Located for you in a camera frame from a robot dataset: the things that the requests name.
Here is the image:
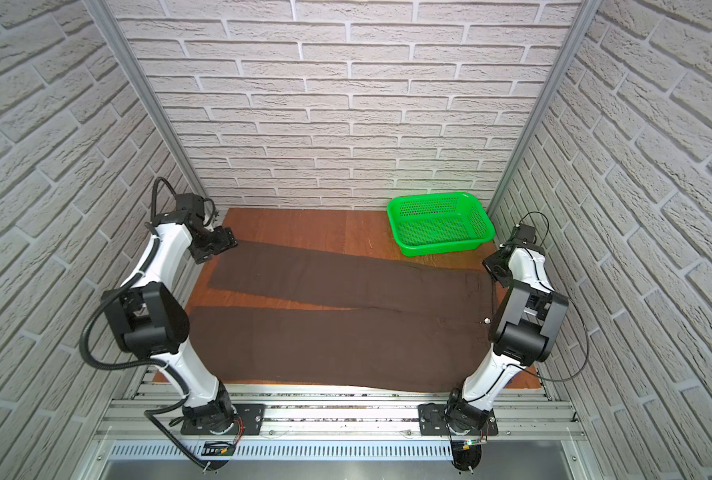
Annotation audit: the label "small black electronics box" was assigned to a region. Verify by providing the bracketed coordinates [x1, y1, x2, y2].
[202, 441, 237, 457]

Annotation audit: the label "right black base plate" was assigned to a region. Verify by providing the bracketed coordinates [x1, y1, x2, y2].
[417, 403, 500, 438]

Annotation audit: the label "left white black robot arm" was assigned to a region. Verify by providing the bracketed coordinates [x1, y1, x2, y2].
[102, 193, 239, 435]

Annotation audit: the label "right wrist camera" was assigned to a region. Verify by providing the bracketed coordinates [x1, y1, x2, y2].
[511, 224, 537, 245]

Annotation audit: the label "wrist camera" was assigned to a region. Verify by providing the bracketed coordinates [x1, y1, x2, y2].
[511, 224, 537, 245]
[173, 193, 207, 224]

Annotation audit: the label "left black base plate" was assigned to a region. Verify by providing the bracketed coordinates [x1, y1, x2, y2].
[180, 403, 266, 437]

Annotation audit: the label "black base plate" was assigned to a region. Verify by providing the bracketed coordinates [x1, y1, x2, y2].
[180, 403, 266, 437]
[417, 403, 500, 438]

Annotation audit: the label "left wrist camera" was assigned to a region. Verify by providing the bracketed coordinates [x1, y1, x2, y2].
[173, 193, 207, 224]

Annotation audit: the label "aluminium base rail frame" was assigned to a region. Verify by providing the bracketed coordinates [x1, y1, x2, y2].
[70, 383, 603, 480]

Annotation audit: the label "brown trousers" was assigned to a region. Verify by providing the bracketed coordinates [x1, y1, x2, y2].
[190, 242, 496, 392]

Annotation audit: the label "green plastic basket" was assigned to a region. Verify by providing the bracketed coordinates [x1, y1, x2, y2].
[386, 192, 496, 257]

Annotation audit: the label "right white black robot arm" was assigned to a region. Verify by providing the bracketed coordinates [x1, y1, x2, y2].
[445, 223, 569, 435]

